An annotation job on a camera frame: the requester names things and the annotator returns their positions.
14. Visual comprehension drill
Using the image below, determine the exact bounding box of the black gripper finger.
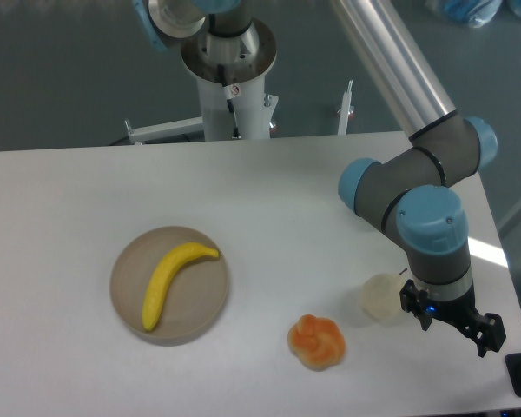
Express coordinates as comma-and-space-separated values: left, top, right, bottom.
399, 280, 432, 331
453, 313, 506, 358

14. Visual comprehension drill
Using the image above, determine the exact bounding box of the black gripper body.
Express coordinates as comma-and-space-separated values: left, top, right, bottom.
412, 285, 479, 333

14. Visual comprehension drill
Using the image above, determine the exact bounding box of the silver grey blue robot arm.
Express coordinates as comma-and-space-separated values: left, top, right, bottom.
134, 1, 506, 356

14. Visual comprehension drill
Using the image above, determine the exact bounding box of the beige round plate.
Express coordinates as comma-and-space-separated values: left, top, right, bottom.
109, 226, 230, 346

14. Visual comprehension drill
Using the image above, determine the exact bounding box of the yellow banana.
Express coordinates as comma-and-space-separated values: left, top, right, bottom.
142, 242, 220, 332

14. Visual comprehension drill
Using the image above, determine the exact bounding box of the pale white pear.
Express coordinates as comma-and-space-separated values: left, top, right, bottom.
360, 273, 406, 321

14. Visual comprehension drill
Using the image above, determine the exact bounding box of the orange knotted bread roll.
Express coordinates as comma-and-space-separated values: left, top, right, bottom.
287, 314, 346, 371

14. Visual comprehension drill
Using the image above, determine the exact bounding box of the blue plastic bag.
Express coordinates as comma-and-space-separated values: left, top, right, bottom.
425, 0, 521, 29

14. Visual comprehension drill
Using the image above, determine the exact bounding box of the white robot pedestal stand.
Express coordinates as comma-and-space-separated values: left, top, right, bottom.
125, 79, 355, 144

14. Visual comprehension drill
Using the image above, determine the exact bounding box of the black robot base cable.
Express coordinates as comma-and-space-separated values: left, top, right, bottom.
216, 63, 243, 141

